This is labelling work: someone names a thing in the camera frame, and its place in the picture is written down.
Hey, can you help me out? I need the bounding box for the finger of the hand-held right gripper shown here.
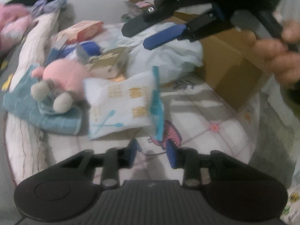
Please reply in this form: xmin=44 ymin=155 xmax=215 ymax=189
xmin=143 ymin=3 xmax=233 ymax=50
xmin=121 ymin=0 xmax=212 ymax=38

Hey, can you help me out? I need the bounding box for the purple clothes pile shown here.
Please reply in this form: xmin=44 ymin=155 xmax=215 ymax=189
xmin=30 ymin=0 xmax=68 ymax=17

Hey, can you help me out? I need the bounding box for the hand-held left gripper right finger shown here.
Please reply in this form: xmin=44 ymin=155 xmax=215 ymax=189
xmin=165 ymin=140 xmax=256 ymax=189

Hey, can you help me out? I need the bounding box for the pink clothes pile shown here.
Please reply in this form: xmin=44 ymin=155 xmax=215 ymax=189
xmin=0 ymin=5 xmax=33 ymax=52

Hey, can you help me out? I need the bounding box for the white yellow printed packet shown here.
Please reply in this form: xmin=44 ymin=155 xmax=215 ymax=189
xmin=84 ymin=66 xmax=165 ymax=141

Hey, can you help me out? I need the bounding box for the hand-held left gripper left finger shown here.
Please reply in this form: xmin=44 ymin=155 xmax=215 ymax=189
xmin=48 ymin=138 xmax=141 ymax=189

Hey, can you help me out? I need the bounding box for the red orange carton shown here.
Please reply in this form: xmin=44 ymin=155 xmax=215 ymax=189
xmin=57 ymin=21 xmax=105 ymax=44

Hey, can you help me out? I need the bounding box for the teal checked towel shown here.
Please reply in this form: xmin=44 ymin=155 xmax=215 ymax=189
xmin=3 ymin=63 xmax=82 ymax=135

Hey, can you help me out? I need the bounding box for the open cardboard box with goods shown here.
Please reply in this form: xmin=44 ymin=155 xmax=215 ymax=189
xmin=129 ymin=0 xmax=155 ymax=8

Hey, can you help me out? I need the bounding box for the white plastic bag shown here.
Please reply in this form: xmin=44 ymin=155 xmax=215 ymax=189
xmin=103 ymin=22 xmax=204 ymax=85

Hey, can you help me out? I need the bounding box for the white striped quilt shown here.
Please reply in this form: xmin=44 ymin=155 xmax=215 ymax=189
xmin=5 ymin=12 xmax=62 ymax=185

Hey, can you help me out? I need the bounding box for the grey star printed sheet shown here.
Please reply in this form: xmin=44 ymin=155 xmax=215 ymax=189
xmin=0 ymin=40 xmax=26 ymax=104

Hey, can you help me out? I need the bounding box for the person's right hand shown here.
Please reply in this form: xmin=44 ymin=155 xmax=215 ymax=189
xmin=252 ymin=20 xmax=300 ymax=90

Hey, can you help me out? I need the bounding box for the large brown cardboard box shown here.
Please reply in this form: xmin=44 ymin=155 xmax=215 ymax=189
xmin=173 ymin=12 xmax=270 ymax=109

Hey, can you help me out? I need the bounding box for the pink plush toy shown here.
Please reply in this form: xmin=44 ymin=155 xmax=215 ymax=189
xmin=30 ymin=60 xmax=91 ymax=112

